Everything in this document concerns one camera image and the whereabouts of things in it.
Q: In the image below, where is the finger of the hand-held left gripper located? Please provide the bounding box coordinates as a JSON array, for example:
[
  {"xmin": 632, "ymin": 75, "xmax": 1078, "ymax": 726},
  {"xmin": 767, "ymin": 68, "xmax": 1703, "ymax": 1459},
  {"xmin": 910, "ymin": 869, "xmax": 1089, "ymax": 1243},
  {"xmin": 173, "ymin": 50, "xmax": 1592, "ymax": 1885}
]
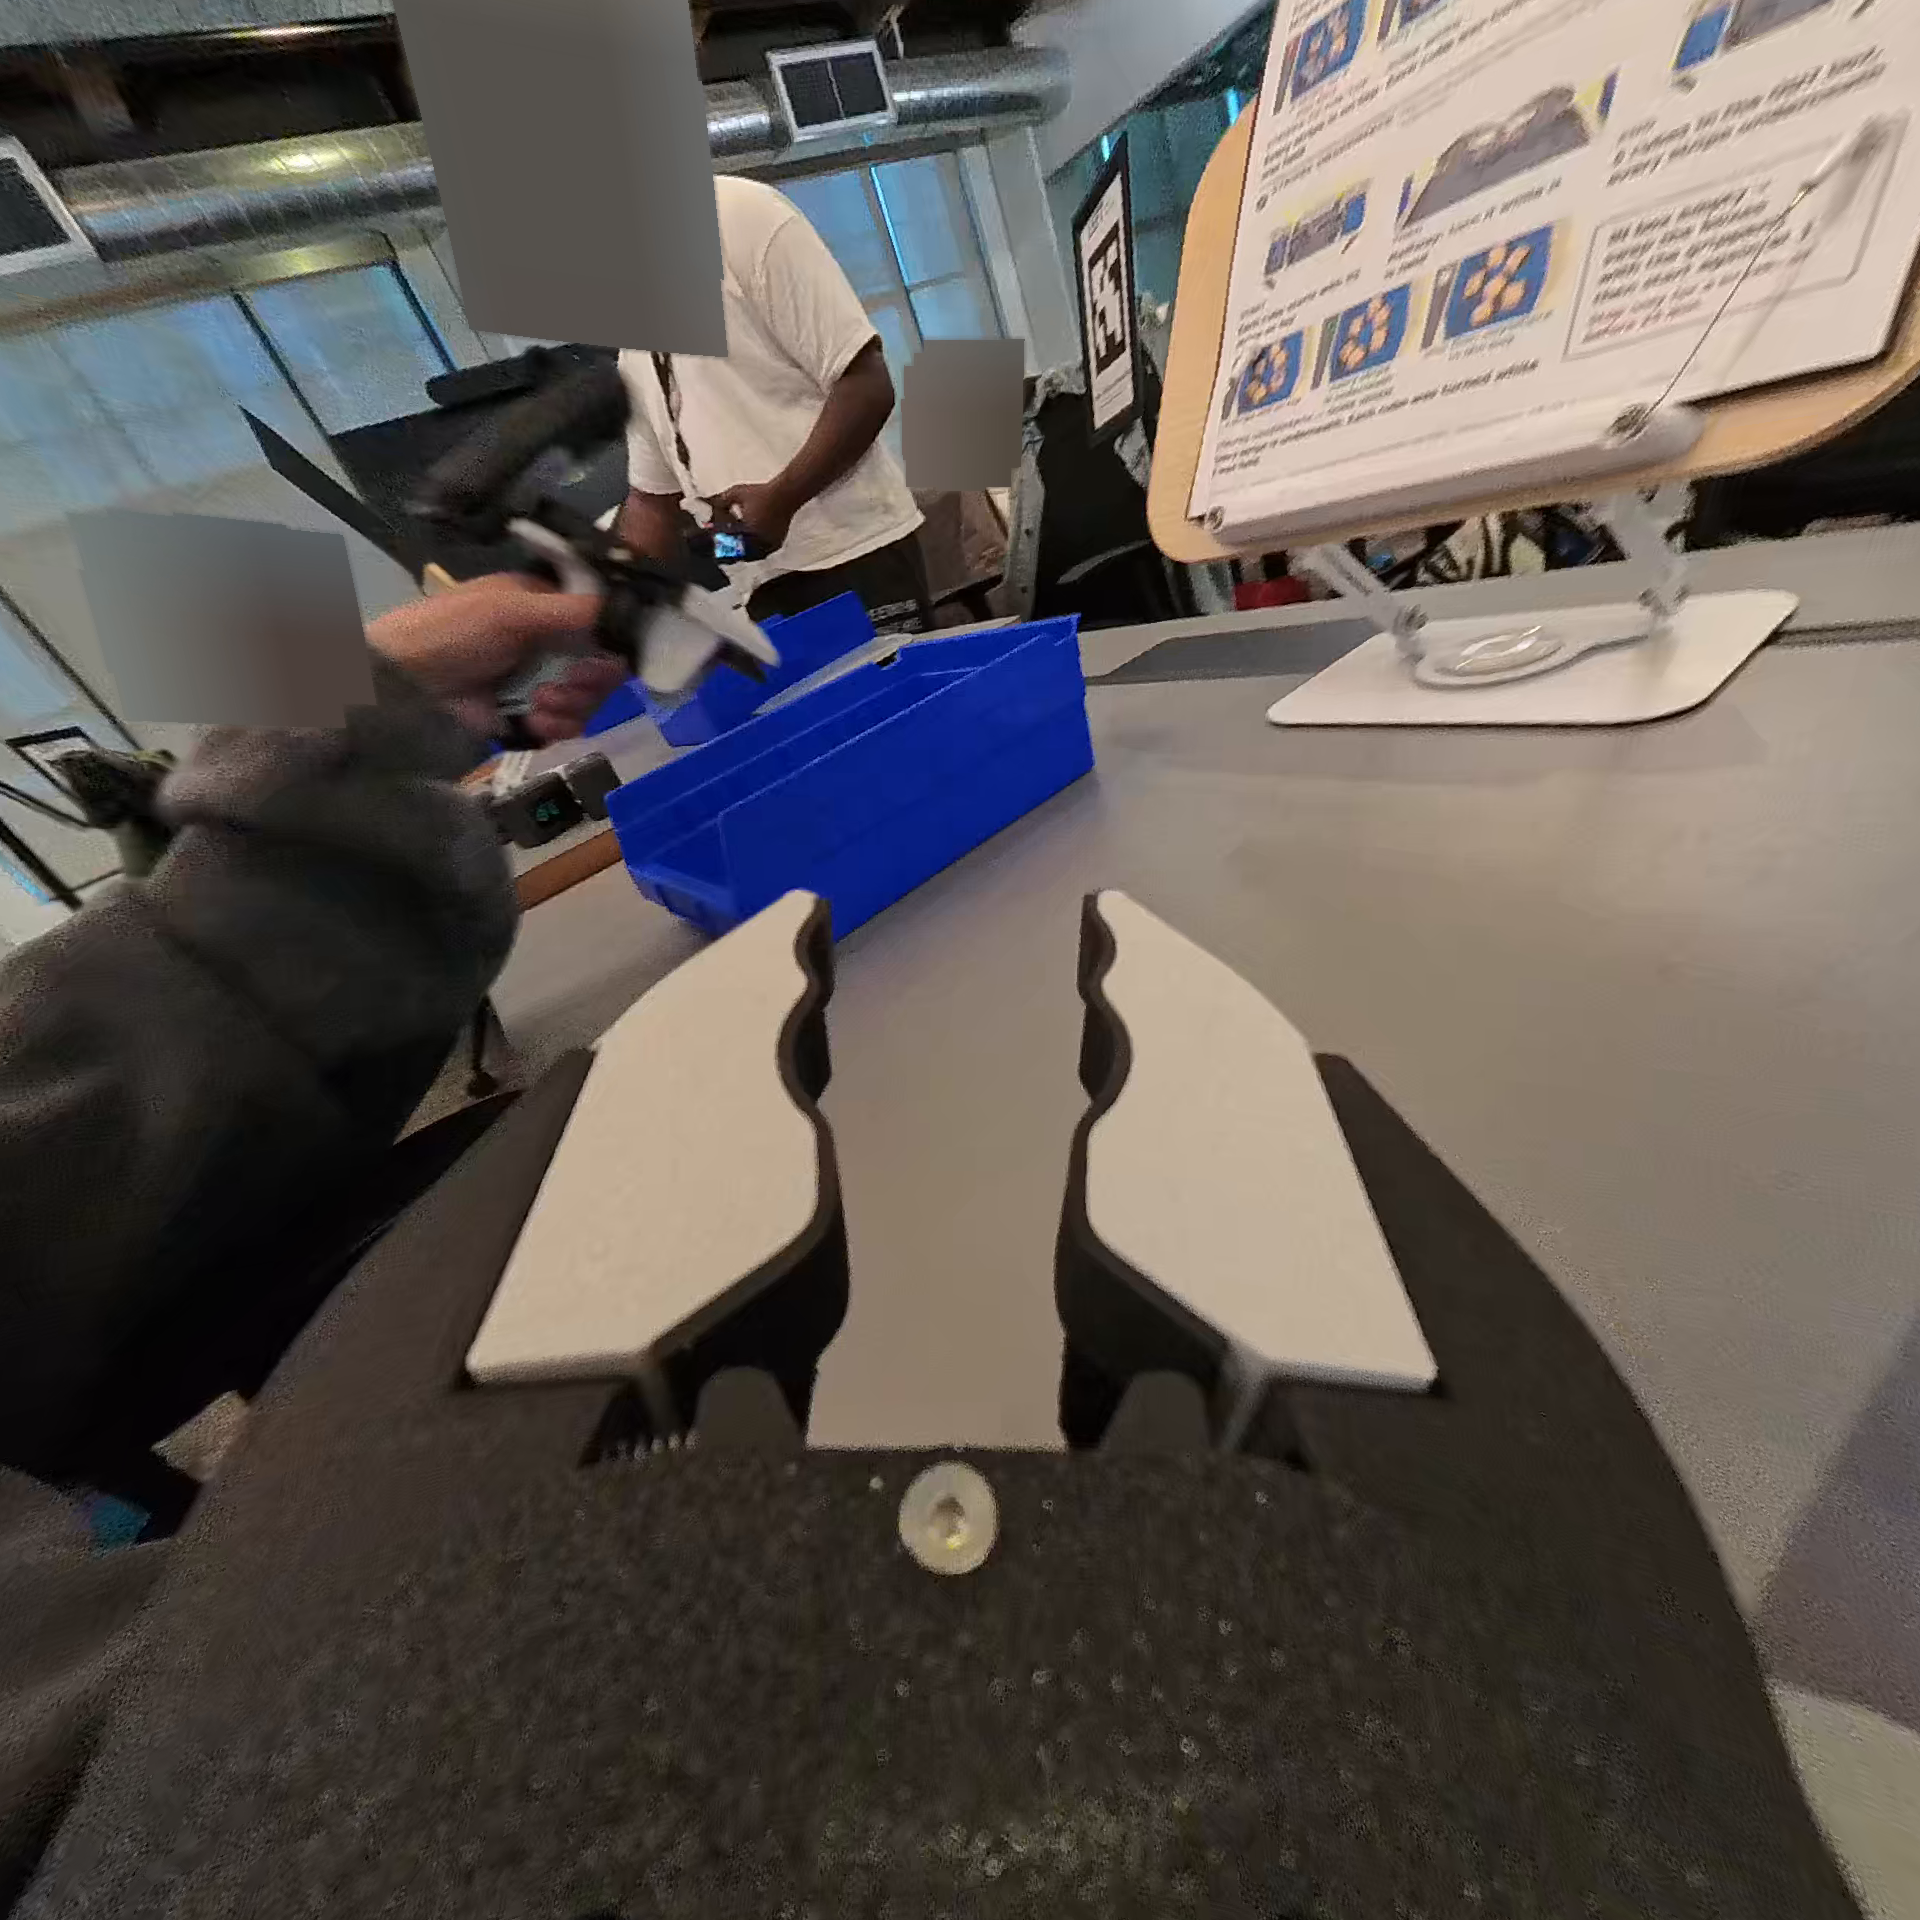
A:
[
  {"xmin": 632, "ymin": 597, "xmax": 735, "ymax": 702},
  {"xmin": 678, "ymin": 577, "xmax": 784, "ymax": 673}
]

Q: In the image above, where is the grey hooded sweatshirt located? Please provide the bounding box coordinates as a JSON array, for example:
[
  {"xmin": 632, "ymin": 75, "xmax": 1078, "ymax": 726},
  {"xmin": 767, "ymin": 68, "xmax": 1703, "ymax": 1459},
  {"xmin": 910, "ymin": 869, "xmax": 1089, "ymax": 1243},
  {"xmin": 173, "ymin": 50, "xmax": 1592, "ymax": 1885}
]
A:
[{"xmin": 0, "ymin": 1463, "xmax": 166, "ymax": 1877}]

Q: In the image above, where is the black-framed marker sign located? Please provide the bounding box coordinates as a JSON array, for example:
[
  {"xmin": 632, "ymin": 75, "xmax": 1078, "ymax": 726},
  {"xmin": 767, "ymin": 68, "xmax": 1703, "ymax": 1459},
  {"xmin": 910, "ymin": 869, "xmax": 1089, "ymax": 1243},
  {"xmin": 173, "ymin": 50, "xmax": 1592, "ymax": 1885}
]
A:
[
  {"xmin": 4, "ymin": 725, "xmax": 102, "ymax": 909},
  {"xmin": 1072, "ymin": 132, "xmax": 1153, "ymax": 447}
]

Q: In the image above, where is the tan jacket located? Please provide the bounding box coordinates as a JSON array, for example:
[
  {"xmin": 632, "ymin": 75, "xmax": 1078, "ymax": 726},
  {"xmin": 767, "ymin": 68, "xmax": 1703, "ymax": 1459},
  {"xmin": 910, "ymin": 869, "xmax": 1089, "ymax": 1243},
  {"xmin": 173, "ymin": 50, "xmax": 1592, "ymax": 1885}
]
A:
[{"xmin": 913, "ymin": 486, "xmax": 1016, "ymax": 605}]

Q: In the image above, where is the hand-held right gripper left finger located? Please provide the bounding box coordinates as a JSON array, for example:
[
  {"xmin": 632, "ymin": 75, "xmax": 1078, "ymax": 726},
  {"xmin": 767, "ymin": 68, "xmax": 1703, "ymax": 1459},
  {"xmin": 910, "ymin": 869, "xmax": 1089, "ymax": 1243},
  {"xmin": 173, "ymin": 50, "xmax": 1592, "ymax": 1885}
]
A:
[{"xmin": 463, "ymin": 890, "xmax": 853, "ymax": 1466}]

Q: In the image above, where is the printed instruction sheet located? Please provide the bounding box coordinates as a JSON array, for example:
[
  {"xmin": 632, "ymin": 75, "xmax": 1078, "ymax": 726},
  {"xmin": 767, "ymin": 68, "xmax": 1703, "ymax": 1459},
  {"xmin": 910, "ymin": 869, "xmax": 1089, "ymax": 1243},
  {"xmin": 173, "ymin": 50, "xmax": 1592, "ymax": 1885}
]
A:
[{"xmin": 1183, "ymin": 0, "xmax": 1920, "ymax": 518}]

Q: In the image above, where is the black office chair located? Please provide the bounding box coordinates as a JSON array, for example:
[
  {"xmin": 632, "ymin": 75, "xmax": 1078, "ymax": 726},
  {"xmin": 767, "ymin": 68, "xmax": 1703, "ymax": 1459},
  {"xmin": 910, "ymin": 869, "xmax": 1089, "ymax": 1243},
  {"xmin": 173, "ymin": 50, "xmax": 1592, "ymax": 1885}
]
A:
[{"xmin": 1026, "ymin": 381, "xmax": 1186, "ymax": 625}]

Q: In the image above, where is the silver ventilation duct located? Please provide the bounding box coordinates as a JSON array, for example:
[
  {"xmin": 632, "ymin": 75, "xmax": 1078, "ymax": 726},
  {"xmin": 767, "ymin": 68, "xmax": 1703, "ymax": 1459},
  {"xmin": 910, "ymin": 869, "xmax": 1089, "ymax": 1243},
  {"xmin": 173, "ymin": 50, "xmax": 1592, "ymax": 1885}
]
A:
[{"xmin": 58, "ymin": 45, "xmax": 1074, "ymax": 266}]

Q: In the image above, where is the silver metal plate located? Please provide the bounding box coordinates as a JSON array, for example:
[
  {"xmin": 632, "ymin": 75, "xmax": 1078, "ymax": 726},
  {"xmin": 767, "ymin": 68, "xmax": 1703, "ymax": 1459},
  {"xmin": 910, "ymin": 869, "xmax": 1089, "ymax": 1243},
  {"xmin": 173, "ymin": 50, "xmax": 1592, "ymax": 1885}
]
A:
[{"xmin": 749, "ymin": 638, "xmax": 916, "ymax": 721}]

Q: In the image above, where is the white document stand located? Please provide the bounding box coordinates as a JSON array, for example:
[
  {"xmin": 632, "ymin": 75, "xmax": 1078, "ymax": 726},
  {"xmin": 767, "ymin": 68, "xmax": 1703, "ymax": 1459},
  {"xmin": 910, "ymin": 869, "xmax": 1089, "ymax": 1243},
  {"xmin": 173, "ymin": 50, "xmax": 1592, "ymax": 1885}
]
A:
[{"xmin": 1146, "ymin": 0, "xmax": 1920, "ymax": 732}]

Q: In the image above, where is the person's left hand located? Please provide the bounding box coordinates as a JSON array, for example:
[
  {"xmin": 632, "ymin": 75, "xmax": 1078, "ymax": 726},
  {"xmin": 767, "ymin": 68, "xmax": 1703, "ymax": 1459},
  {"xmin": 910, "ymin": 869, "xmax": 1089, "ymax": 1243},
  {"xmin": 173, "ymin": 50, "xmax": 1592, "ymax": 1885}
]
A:
[{"xmin": 362, "ymin": 582, "xmax": 625, "ymax": 747}]

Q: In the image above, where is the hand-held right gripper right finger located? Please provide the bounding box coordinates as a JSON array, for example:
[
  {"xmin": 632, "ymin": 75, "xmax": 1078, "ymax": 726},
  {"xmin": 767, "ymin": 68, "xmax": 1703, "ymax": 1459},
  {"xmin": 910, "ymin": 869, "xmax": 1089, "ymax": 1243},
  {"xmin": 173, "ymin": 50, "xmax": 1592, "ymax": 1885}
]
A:
[{"xmin": 1056, "ymin": 890, "xmax": 1439, "ymax": 1466}]

